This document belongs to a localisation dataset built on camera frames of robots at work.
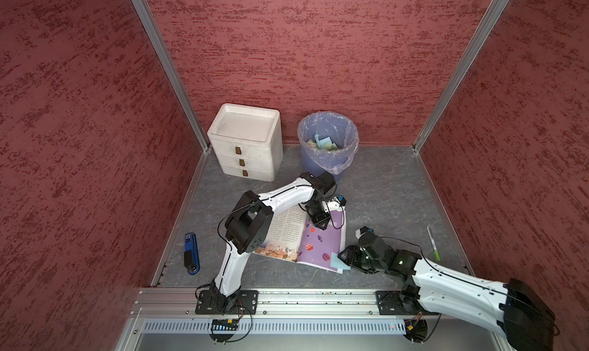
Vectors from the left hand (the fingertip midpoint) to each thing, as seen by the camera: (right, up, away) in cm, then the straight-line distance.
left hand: (319, 226), depth 86 cm
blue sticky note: (+7, -12, -6) cm, 15 cm away
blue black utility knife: (-47, -9, -5) cm, 48 cm away
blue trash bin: (-4, +23, +3) cm, 24 cm away
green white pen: (+45, -9, -1) cm, 46 cm away
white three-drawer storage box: (-29, +34, +4) cm, 44 cm away
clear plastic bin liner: (+11, +38, +12) cm, 42 cm away
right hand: (+8, -12, -5) cm, 15 cm away
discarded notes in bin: (+3, +34, +17) cm, 38 cm away
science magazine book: (-11, -4, +1) cm, 11 cm away
